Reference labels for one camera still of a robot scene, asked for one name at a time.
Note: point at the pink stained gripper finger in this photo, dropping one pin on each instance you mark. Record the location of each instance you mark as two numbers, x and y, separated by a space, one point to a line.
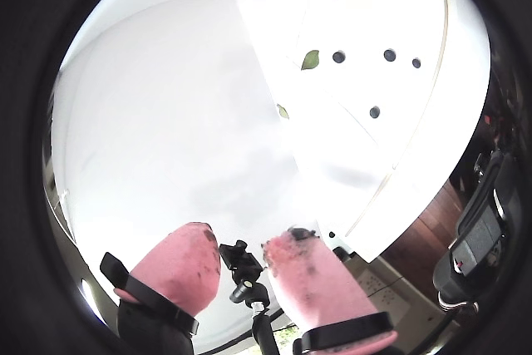
316 284

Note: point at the pink covered gripper finger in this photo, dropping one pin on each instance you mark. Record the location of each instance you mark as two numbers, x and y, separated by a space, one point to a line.
174 272

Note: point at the small dark blueberry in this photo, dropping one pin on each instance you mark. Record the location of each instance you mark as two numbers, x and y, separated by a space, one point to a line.
416 62

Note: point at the black tripod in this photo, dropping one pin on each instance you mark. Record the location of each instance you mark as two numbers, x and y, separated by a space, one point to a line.
245 288

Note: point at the cream perforated board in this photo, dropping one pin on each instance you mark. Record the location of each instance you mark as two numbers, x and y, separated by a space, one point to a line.
386 313

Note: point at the thin wooden strip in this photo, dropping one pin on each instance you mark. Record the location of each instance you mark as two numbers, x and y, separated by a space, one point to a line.
374 199

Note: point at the white paper sheet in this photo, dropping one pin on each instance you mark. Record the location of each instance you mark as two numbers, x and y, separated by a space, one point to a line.
324 130

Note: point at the narrow green leaf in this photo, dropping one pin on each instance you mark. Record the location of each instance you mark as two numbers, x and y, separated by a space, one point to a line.
283 111

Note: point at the large green leaf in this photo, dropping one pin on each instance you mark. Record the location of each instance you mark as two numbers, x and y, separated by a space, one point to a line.
310 60

